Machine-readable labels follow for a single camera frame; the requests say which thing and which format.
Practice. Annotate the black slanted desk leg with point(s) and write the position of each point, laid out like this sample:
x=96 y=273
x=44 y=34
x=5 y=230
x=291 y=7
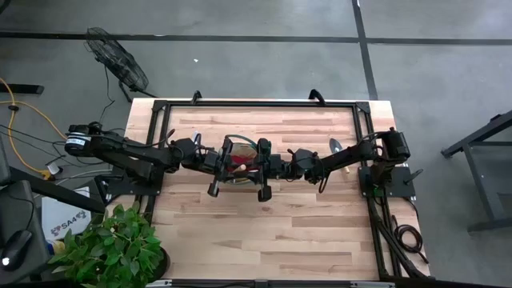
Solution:
x=56 y=190

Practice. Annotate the black desk foot bar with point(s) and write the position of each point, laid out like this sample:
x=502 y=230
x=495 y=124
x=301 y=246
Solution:
x=22 y=89

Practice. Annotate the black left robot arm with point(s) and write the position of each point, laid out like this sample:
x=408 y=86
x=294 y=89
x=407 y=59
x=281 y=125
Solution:
x=120 y=148

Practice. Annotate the green leafy plant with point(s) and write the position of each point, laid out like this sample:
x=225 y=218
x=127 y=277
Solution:
x=112 y=248

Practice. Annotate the black aluminium table frame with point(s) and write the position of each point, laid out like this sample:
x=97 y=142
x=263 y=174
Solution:
x=260 y=104

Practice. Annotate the black floor fan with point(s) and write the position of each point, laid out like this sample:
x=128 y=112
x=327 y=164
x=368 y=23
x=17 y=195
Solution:
x=116 y=60

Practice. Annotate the black side desk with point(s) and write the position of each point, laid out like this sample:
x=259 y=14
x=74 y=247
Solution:
x=24 y=208

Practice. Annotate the black desk frame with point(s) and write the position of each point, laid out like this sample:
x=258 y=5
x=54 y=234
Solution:
x=482 y=188

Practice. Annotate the silver table bracket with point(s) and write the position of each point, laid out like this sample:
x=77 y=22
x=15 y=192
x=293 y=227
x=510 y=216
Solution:
x=158 y=284
x=372 y=285

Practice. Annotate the black computer mouse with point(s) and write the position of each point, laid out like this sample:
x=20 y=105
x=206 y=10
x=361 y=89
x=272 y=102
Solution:
x=16 y=250

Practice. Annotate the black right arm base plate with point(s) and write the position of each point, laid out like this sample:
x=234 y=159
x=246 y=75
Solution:
x=400 y=188

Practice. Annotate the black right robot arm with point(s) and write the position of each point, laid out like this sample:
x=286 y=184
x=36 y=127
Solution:
x=344 y=158

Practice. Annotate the white printed sheet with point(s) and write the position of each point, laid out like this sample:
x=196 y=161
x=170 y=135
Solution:
x=66 y=216

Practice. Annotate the black plant pot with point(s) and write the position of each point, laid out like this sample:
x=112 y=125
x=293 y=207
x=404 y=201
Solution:
x=165 y=262

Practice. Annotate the beige green-trimmed gardening bag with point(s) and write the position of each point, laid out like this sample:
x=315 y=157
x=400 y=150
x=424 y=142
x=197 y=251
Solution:
x=244 y=149

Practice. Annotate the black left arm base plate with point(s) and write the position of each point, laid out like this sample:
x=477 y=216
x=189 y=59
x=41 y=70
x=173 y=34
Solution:
x=120 y=188

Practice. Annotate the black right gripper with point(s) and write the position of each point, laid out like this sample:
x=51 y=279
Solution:
x=280 y=166

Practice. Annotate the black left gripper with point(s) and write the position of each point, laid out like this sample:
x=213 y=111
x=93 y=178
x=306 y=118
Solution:
x=210 y=160

